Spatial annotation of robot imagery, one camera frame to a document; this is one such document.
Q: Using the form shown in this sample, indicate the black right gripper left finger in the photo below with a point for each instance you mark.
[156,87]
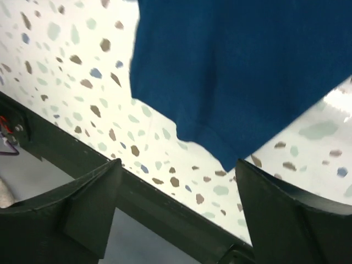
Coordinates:
[69,224]

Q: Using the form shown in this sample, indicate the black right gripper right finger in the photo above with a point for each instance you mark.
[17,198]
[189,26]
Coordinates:
[290,225]

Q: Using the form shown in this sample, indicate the blue Mickey t-shirt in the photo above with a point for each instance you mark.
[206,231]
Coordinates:
[233,74]

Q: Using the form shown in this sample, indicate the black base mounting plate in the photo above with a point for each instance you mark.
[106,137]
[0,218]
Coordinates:
[179,225]

